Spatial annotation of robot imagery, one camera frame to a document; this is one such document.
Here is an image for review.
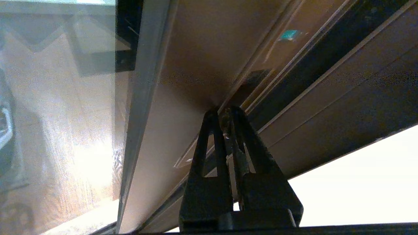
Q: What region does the sliding glass door brown frame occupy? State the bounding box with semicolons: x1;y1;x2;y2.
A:
0;0;346;235

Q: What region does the dark brown door jamb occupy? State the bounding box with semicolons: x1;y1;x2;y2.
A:
140;0;418;233

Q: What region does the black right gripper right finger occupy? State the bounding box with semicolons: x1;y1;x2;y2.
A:
225;105;304;227

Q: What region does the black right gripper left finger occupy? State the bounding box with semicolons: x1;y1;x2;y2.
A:
178;109;234;229

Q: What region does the recessed door pull handle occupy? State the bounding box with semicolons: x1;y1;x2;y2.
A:
175;28;311;168

